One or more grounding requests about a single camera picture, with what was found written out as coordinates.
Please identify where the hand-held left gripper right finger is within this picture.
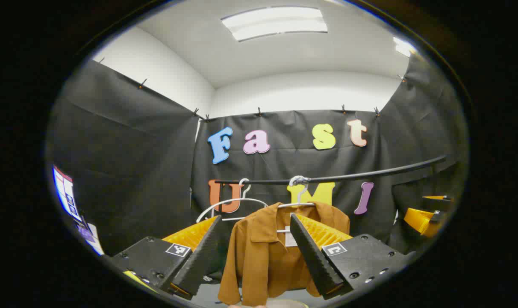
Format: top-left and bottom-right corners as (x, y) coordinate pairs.
(289, 213), (418, 301)

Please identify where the white wire clothes hanger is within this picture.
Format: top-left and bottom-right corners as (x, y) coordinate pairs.
(276, 175), (317, 234)
(196, 178), (269, 224)

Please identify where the printed paper sheet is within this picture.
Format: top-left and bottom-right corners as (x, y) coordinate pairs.
(75, 220), (106, 256)
(53, 166), (82, 221)

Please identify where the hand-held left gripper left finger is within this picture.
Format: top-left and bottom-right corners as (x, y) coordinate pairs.
(109, 215), (223, 301)

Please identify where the brown collared shirt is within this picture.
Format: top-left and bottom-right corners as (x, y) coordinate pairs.
(218, 202), (351, 307)

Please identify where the small ceiling light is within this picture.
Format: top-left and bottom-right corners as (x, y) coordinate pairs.
(392, 36), (415, 57)

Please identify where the black backdrop cloth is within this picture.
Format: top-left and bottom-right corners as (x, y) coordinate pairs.
(47, 51), (469, 257)

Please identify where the black clothes rail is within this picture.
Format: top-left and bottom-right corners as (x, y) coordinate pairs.
(214, 155), (447, 186)

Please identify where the large rectangular ceiling light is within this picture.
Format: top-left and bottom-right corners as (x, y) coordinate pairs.
(221, 6), (329, 42)

